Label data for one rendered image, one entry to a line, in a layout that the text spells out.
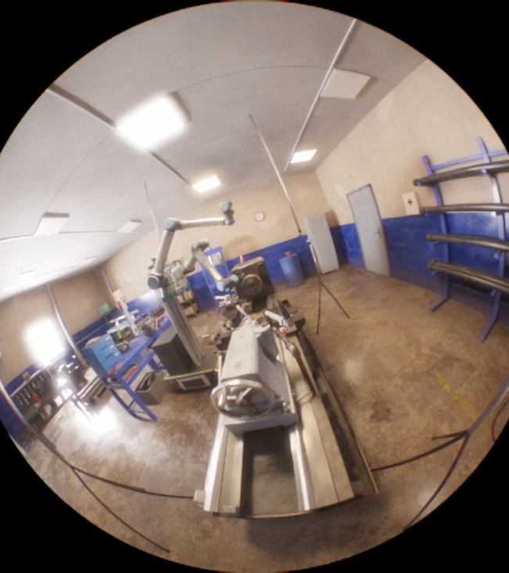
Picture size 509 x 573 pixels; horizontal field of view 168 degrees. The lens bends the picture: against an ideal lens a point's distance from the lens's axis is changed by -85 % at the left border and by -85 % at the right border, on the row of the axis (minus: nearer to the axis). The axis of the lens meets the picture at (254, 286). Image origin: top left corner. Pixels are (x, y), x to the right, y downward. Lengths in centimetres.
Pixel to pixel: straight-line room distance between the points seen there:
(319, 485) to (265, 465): 29
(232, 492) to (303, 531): 89
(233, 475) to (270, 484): 16
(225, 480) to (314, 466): 34
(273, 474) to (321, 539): 88
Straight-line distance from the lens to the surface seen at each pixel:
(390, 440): 169
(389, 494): 161
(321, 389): 146
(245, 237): 557
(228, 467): 84
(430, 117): 318
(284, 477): 87
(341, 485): 73
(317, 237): 536
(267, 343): 87
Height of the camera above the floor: 156
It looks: 13 degrees down
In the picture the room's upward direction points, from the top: 20 degrees counter-clockwise
